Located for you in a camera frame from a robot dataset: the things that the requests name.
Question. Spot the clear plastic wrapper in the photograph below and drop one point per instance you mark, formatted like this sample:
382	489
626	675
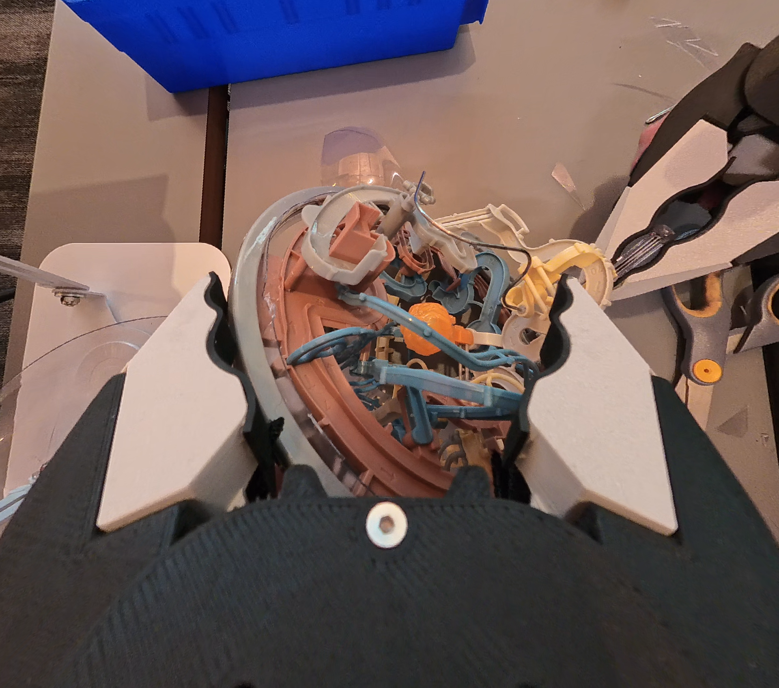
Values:
687	40

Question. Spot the blue storage bin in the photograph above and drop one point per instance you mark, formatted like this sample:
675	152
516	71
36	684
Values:
274	31

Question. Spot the clear plastic dome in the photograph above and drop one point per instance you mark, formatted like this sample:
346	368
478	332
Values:
61	359

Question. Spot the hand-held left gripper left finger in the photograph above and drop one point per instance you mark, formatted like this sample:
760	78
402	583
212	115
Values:
176	426

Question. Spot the marble maze ball toy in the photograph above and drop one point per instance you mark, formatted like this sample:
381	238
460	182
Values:
365	238

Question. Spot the small clear plastic shell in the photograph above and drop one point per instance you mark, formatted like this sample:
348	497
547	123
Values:
359	164

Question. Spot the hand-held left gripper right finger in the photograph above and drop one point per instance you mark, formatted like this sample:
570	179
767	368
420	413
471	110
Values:
602	426

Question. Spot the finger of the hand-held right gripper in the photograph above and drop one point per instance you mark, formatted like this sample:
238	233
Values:
742	225
663	177

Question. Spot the clear plastic scrap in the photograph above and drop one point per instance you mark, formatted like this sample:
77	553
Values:
565	177

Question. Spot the grey orange scissors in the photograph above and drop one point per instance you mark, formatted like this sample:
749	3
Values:
700	335

